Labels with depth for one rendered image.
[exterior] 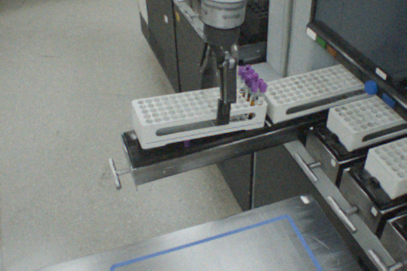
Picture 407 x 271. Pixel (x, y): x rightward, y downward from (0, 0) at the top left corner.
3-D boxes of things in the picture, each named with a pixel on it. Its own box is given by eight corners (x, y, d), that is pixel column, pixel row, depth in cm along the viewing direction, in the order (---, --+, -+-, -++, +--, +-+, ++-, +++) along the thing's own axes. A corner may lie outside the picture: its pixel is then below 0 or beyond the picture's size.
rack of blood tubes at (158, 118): (247, 103, 117) (250, 82, 113) (264, 126, 109) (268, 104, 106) (131, 122, 107) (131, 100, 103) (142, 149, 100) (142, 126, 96)
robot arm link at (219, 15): (211, 5, 86) (208, 34, 89) (254, 1, 88) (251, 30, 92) (195, -12, 92) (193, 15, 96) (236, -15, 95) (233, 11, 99)
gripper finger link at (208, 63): (210, 49, 97) (208, 43, 98) (198, 74, 107) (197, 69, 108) (227, 47, 98) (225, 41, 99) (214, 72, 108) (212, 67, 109)
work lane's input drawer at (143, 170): (356, 93, 132) (361, 66, 126) (386, 120, 122) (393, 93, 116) (107, 159, 114) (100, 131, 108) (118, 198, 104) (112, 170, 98)
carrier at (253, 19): (264, 35, 143) (266, 17, 139) (259, 36, 142) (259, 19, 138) (249, 19, 151) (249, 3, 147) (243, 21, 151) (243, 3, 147)
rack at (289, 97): (353, 79, 125) (357, 60, 122) (376, 99, 118) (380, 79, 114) (256, 104, 118) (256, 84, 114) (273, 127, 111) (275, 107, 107)
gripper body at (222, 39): (198, 14, 96) (195, 54, 101) (212, 32, 89) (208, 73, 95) (230, 11, 98) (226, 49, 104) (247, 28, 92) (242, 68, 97)
